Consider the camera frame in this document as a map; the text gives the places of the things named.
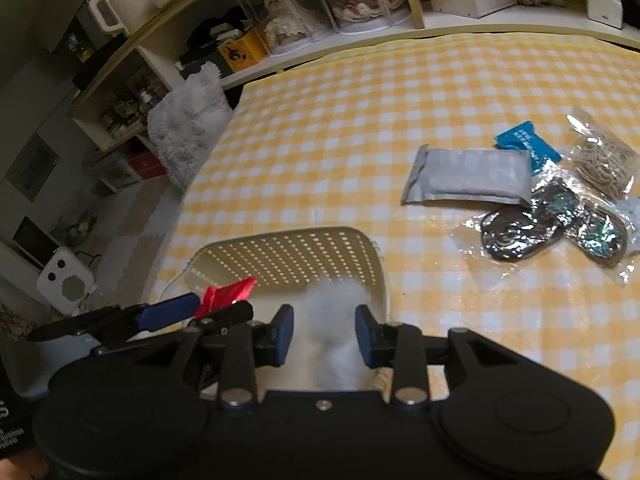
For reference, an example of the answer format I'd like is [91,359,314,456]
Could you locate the white cotton wad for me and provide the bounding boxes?
[295,280,381,391]

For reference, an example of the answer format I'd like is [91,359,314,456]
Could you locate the cream electric kettle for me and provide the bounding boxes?
[89,0,151,37]

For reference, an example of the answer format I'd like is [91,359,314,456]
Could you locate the white space heater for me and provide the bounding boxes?
[36,246,98,316]

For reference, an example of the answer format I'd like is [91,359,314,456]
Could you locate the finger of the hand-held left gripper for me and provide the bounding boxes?
[192,301,254,335]
[27,294,202,343]

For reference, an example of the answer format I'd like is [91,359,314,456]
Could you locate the dark glass bottle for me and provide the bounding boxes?
[65,32,96,63]

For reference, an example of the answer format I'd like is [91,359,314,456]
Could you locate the cream perforated plastic basket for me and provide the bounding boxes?
[182,226,392,393]

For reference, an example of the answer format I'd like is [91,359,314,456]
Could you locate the grey fluffy pillow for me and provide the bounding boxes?
[146,61,235,188]

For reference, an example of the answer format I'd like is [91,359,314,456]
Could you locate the red box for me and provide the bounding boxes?
[127,152,168,181]

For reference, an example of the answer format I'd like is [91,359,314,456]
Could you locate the black cloth item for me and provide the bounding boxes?
[187,17,241,51]

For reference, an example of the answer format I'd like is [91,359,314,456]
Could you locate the grey wall panel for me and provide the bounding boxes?
[5,135,61,195]

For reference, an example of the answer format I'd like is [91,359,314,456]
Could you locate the clear bag of rubber bands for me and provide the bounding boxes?
[566,109,640,196]

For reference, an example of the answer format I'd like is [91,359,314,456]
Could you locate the red foil wrapper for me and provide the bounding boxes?
[192,276,257,320]

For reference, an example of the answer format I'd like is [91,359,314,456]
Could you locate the grey foil packet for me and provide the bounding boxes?
[401,144,533,206]

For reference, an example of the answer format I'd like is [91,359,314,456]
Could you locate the yellow printed box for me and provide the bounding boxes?
[217,27,271,75]

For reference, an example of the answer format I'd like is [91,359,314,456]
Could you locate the yellow checkered blanket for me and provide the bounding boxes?
[142,32,640,480]

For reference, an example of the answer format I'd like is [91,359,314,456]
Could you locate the white storage box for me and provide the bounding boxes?
[100,155,142,191]

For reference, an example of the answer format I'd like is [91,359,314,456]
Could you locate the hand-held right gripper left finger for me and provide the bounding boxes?
[132,304,296,408]

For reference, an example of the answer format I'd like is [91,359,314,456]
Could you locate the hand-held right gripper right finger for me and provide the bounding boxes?
[355,304,522,407]

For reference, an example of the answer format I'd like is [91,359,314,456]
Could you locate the clear bag with dark item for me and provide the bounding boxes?
[530,167,632,283]
[450,204,566,273]

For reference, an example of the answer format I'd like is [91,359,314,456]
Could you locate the white elastic strap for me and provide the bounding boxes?
[161,259,201,307]

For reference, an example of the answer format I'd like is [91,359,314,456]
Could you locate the blue snack packet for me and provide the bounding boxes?
[494,121,562,173]

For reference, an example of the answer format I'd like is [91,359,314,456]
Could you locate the cream wooden shelf unit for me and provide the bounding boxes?
[70,0,640,161]

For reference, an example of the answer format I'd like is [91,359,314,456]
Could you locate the small jars and ornaments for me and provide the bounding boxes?
[100,75,168,138]

